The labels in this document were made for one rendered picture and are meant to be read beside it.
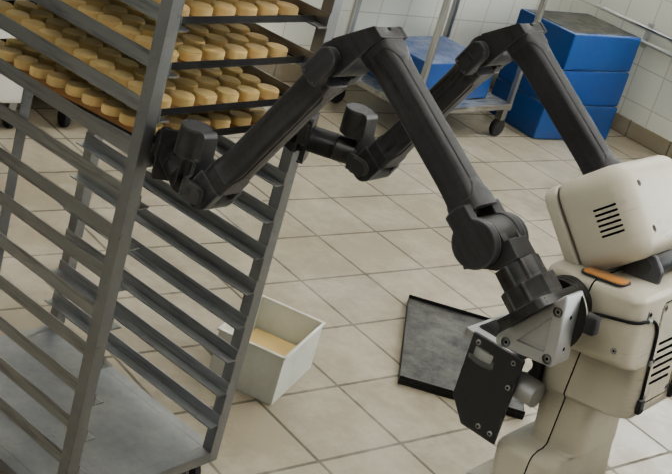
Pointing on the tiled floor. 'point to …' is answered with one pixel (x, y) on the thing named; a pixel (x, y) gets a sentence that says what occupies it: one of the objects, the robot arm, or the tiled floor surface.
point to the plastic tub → (274, 350)
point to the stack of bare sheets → (438, 349)
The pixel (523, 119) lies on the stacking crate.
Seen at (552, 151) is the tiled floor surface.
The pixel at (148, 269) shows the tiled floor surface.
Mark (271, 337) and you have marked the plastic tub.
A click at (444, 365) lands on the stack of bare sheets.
